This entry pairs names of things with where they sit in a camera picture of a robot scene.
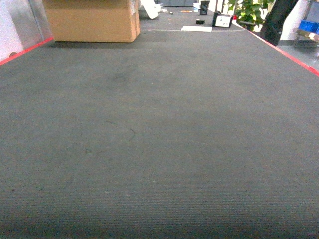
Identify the black column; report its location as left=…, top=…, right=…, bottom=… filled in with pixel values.
left=260, top=0, right=298, bottom=46

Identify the green potted plant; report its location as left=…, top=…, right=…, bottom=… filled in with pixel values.
left=227, top=0, right=275, bottom=31

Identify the white flat sheet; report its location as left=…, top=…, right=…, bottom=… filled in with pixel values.
left=181, top=26, right=212, bottom=32

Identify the blue bin on far rack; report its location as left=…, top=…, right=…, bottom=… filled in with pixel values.
left=298, top=20, right=319, bottom=34

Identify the black upright device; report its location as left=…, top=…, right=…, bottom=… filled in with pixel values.
left=199, top=0, right=210, bottom=15

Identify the white angled board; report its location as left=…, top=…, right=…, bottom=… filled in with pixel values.
left=140, top=0, right=161, bottom=19

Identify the black and white device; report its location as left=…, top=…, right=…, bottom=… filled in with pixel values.
left=212, top=11, right=233, bottom=28

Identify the large cardboard box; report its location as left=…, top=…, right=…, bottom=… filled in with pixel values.
left=43, top=0, right=140, bottom=43

